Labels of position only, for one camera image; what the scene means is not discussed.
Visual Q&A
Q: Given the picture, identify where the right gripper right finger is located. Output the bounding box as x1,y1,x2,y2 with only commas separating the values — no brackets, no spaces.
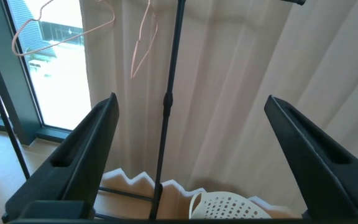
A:
264,95,358,219

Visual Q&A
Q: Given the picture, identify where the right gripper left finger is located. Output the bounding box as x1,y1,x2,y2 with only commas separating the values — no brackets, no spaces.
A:
1,92,120,223

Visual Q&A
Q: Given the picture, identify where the white laundry basket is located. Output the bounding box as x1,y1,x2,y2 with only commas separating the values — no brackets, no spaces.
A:
188,191,273,220

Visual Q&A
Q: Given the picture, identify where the pink clothes hanger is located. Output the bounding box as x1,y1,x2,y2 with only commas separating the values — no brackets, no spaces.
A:
130,0,159,80
11,0,116,57

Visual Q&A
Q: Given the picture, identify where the black clothes rack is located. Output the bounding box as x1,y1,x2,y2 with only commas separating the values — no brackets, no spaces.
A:
0,0,306,222

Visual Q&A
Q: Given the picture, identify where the window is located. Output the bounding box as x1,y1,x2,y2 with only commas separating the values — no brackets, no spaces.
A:
0,0,93,146

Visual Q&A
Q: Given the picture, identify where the beige curtain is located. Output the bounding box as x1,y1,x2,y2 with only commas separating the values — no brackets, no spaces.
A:
79,0,358,216

